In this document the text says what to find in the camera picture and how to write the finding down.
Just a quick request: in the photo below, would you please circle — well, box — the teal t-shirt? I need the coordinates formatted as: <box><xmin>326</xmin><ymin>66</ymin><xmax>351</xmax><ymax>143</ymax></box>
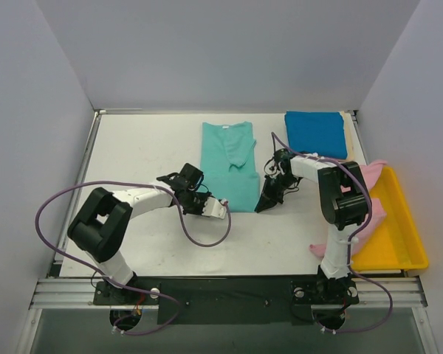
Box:
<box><xmin>200</xmin><ymin>122</ymin><xmax>260</xmax><ymax>212</ymax></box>

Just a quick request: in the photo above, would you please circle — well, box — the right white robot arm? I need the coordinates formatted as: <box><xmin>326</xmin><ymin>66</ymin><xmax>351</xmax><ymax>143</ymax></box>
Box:
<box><xmin>255</xmin><ymin>148</ymin><xmax>372</xmax><ymax>302</ymax></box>

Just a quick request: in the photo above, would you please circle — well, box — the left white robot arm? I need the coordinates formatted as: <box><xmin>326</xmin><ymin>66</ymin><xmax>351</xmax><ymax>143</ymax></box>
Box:
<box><xmin>67</xmin><ymin>163</ymin><xmax>226</xmax><ymax>304</ymax></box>

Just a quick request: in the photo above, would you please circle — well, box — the folded blue t-shirt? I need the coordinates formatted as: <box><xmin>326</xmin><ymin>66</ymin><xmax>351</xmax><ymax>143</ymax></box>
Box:
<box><xmin>284</xmin><ymin>111</ymin><xmax>348</xmax><ymax>159</ymax></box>

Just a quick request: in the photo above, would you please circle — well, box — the folded cream t-shirt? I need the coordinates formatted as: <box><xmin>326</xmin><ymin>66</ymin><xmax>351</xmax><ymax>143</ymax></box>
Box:
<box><xmin>340</xmin><ymin>111</ymin><xmax>355</xmax><ymax>162</ymax></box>

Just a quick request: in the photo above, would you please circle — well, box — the yellow plastic tray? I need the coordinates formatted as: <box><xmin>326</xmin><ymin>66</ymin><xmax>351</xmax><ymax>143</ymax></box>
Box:
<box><xmin>352</xmin><ymin>167</ymin><xmax>429</xmax><ymax>272</ymax></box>

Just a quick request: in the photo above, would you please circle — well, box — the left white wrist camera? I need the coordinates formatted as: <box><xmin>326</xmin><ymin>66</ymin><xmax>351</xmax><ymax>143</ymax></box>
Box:
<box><xmin>202</xmin><ymin>196</ymin><xmax>228</xmax><ymax>220</ymax></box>

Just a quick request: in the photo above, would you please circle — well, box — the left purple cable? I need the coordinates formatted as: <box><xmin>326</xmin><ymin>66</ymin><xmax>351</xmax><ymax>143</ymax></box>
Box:
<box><xmin>34</xmin><ymin>180</ymin><xmax>233</xmax><ymax>336</ymax></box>

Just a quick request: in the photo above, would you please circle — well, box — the purple cable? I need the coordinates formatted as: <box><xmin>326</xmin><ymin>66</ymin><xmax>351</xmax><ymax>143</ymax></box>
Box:
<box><xmin>270</xmin><ymin>131</ymin><xmax>394</xmax><ymax>335</ymax></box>
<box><xmin>34</xmin><ymin>180</ymin><xmax>233</xmax><ymax>336</ymax></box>

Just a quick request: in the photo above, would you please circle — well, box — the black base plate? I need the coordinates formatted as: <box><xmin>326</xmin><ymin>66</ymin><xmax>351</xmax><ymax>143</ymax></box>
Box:
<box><xmin>93</xmin><ymin>275</ymin><xmax>359</xmax><ymax>328</ymax></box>

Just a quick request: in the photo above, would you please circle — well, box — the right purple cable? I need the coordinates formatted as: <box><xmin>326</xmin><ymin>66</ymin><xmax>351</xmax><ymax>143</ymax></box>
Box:
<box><xmin>270</xmin><ymin>131</ymin><xmax>394</xmax><ymax>335</ymax></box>

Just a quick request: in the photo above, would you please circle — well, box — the aluminium table frame rail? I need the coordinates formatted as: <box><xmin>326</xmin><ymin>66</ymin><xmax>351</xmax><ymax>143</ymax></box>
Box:
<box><xmin>29</xmin><ymin>108</ymin><xmax>428</xmax><ymax>310</ymax></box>

